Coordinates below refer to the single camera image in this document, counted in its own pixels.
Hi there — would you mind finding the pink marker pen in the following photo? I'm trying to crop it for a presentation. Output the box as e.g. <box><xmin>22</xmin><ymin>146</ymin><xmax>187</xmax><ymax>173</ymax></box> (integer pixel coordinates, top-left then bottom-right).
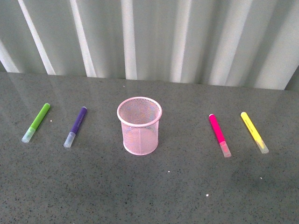
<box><xmin>209</xmin><ymin>114</ymin><xmax>231</xmax><ymax>158</ymax></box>

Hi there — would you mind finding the purple marker pen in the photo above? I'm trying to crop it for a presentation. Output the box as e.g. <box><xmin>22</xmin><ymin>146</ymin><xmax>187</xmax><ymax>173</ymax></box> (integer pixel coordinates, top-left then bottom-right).
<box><xmin>63</xmin><ymin>106</ymin><xmax>87</xmax><ymax>148</ymax></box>

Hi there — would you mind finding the pink mesh pen cup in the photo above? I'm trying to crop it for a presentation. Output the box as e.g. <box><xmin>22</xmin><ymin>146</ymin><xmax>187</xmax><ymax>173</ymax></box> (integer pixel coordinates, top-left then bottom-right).
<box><xmin>117</xmin><ymin>97</ymin><xmax>163</xmax><ymax>156</ymax></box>

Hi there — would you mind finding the yellow marker pen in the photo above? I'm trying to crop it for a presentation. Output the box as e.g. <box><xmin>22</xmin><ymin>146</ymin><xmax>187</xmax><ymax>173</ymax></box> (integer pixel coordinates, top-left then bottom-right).
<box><xmin>241</xmin><ymin>112</ymin><xmax>269</xmax><ymax>154</ymax></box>

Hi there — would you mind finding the green marker pen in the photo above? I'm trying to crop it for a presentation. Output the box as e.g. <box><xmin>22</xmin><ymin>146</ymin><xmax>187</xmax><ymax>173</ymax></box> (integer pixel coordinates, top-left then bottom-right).
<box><xmin>21</xmin><ymin>103</ymin><xmax>50</xmax><ymax>143</ymax></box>

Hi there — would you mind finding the white pleated curtain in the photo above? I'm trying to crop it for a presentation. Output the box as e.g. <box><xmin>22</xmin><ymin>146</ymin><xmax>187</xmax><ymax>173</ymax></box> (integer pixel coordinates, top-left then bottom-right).
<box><xmin>0</xmin><ymin>0</ymin><xmax>299</xmax><ymax>90</ymax></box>

